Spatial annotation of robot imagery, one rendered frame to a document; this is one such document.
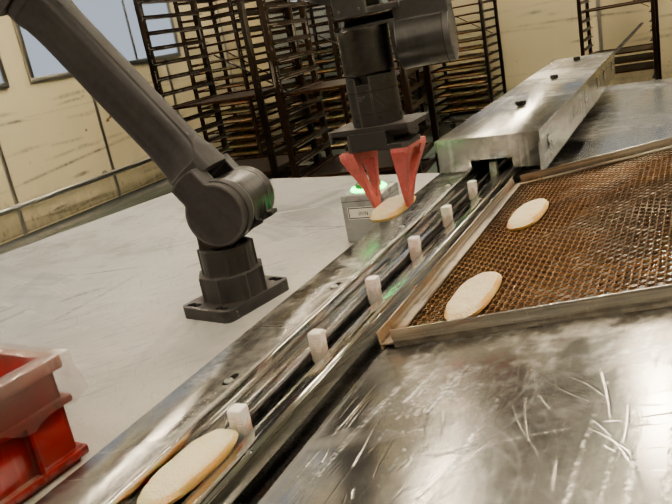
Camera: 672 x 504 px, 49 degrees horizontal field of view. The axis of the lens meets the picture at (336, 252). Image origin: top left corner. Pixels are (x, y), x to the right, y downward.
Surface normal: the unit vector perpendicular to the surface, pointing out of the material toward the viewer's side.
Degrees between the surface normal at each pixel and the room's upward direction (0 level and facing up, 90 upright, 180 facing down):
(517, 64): 90
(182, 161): 78
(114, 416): 0
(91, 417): 0
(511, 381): 10
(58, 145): 90
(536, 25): 90
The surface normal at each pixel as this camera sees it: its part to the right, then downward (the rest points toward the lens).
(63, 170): 0.89, -0.03
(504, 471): -0.33, -0.92
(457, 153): -0.42, 0.33
